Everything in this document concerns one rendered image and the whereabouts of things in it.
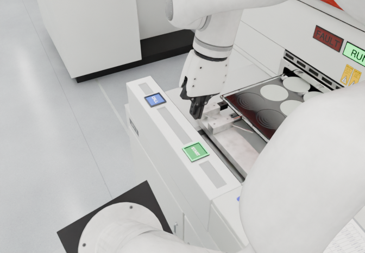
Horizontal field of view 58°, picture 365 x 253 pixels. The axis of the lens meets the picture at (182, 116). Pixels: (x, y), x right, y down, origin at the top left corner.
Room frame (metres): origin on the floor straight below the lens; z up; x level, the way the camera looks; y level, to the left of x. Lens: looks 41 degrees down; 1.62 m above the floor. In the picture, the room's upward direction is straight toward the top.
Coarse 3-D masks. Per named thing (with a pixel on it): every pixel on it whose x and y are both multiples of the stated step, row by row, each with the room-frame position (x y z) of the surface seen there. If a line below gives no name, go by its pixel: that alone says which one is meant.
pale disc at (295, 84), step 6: (288, 78) 1.06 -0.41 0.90; (294, 78) 1.06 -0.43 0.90; (300, 78) 1.06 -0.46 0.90; (288, 84) 1.02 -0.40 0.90; (294, 84) 1.02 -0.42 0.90; (300, 84) 1.02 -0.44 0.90; (306, 84) 1.02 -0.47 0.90; (294, 90) 0.98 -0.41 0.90; (300, 90) 0.98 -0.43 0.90; (306, 90) 0.98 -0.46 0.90
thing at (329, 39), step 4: (316, 28) 1.05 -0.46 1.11; (316, 32) 1.04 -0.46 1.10; (320, 32) 1.03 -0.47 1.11; (324, 32) 1.02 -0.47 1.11; (316, 36) 1.04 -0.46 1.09; (320, 36) 1.02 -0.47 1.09; (324, 36) 1.01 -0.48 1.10; (328, 36) 1.00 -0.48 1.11; (332, 36) 0.99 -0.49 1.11; (320, 40) 1.02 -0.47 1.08; (324, 40) 1.01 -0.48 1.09; (328, 40) 1.00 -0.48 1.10; (332, 40) 0.98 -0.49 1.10; (336, 40) 0.97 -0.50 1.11; (340, 40) 0.96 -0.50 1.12; (328, 44) 0.99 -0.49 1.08; (332, 44) 0.98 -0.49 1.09; (336, 44) 0.97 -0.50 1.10; (340, 44) 0.95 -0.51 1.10; (336, 48) 0.96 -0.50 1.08
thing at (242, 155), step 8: (200, 120) 0.84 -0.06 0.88; (208, 120) 0.84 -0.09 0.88; (232, 128) 0.80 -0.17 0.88; (216, 136) 0.76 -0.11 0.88; (224, 136) 0.76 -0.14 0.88; (232, 136) 0.76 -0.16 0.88; (240, 136) 0.76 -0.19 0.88; (216, 144) 0.75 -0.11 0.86; (224, 144) 0.72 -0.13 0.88; (232, 144) 0.72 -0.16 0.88; (240, 144) 0.72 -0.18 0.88; (248, 144) 0.72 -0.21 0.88; (224, 152) 0.71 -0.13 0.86; (232, 152) 0.69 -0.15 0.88; (240, 152) 0.69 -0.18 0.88; (248, 152) 0.69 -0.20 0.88; (256, 152) 0.69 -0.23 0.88; (232, 160) 0.67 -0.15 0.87; (240, 160) 0.66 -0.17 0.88; (248, 160) 0.66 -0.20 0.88; (240, 168) 0.64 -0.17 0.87; (248, 168) 0.63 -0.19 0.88
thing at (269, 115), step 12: (264, 84) 1.02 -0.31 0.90; (276, 84) 1.02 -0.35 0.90; (228, 96) 0.95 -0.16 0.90; (240, 96) 0.95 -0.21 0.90; (252, 96) 0.95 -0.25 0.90; (288, 96) 0.95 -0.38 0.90; (300, 96) 0.95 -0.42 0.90; (240, 108) 0.88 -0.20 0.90; (252, 108) 0.88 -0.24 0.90; (264, 108) 0.88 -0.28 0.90; (276, 108) 0.88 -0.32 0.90; (252, 120) 0.82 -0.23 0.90; (264, 120) 0.82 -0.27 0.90; (276, 120) 0.82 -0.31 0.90; (264, 132) 0.76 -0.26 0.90
